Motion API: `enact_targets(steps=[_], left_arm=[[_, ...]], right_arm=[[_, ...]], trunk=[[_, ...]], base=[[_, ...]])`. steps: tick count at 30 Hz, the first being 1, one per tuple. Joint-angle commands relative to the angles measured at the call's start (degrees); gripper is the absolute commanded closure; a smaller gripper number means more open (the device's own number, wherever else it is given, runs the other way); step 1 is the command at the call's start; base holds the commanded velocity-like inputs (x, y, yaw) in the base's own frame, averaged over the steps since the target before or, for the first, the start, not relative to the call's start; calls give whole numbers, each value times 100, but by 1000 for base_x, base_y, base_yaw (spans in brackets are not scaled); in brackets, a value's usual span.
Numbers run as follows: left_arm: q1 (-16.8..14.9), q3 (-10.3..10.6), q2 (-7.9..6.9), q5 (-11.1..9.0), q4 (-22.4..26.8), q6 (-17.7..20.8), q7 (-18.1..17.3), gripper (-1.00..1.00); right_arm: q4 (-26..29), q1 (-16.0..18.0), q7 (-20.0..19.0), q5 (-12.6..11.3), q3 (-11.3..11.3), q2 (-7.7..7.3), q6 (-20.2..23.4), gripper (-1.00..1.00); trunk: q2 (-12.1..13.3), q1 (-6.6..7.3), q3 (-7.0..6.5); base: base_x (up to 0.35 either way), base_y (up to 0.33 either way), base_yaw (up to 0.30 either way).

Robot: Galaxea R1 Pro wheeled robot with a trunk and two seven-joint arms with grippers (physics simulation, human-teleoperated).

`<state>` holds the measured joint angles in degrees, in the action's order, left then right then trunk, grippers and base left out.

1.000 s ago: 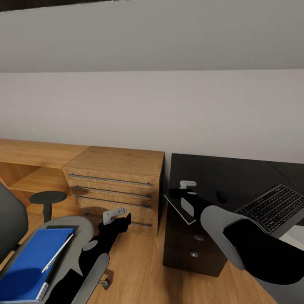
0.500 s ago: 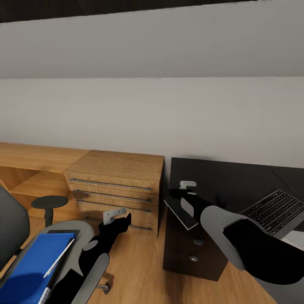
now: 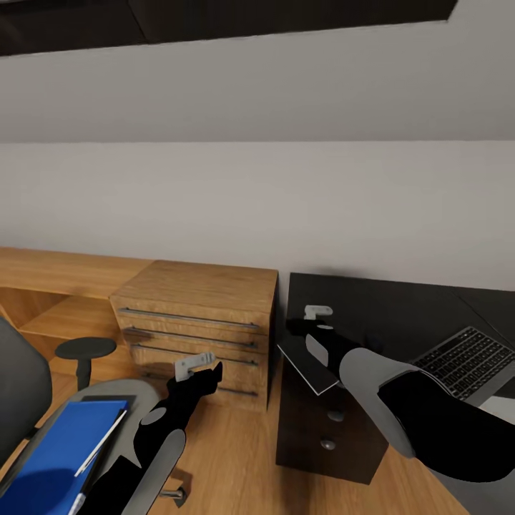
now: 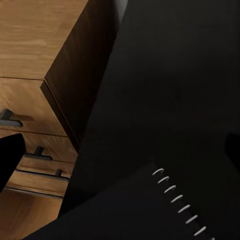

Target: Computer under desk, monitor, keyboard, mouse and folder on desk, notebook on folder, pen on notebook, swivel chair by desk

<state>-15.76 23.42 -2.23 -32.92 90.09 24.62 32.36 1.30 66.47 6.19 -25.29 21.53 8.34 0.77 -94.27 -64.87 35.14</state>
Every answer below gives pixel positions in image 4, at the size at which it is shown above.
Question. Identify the cabinet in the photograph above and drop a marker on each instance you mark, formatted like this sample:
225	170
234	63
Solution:
53	57

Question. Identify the notebook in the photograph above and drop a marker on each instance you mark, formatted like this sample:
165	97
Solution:
143	206

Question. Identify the desk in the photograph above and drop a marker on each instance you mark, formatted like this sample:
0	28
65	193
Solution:
170	95

